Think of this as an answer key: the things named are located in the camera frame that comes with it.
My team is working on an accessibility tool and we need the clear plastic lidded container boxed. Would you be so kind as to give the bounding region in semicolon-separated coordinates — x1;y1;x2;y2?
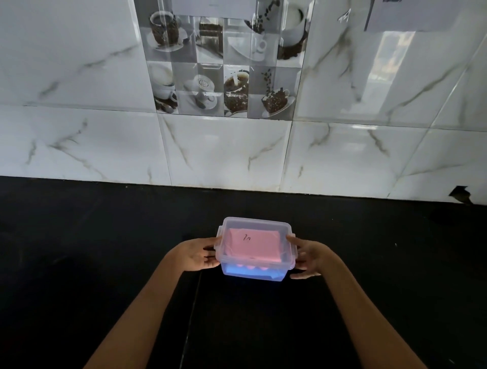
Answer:
213;217;298;282

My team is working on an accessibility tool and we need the person's right forearm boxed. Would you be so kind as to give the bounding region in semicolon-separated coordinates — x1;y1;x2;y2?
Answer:
321;253;428;369

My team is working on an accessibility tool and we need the white paper sheet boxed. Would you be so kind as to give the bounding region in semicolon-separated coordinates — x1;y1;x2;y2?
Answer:
171;0;256;20

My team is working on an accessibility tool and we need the person's left hand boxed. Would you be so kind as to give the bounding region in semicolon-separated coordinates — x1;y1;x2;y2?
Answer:
171;237;222;273

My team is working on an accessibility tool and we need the person's left forearm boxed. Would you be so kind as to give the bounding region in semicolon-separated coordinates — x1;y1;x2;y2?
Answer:
83;249;198;369

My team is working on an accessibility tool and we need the pink paper note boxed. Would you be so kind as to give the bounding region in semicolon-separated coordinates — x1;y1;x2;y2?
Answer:
224;228;283;263

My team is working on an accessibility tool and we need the person's right hand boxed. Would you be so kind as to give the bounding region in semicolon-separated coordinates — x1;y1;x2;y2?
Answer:
286;235;335;280

